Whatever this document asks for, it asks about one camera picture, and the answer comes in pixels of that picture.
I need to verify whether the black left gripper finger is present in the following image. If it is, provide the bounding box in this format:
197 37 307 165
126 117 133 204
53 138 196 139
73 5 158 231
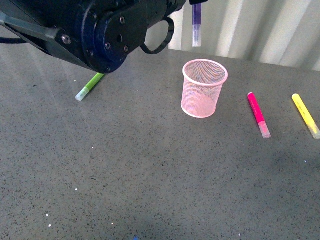
189 0 208 5

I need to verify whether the purple marker pen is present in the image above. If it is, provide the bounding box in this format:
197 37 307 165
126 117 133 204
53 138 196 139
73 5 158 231
192 3 202 48

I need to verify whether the pink marker pen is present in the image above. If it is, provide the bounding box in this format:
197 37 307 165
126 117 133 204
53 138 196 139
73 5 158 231
247 92 271 139

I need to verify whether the pink mesh cup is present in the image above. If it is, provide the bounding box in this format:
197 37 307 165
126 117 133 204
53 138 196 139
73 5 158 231
181 59 229 119

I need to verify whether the white curtain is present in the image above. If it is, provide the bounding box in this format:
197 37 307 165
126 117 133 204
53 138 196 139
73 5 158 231
169 0 320 71

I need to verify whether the green marker pen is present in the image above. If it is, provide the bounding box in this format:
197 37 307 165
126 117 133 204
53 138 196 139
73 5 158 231
75 73 105 101

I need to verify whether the yellow marker pen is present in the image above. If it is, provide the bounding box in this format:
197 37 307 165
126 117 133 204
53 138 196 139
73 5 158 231
291 93 320 139

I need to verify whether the black cable loop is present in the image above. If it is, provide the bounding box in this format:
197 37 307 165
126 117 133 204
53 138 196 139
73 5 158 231
139 16 175 55

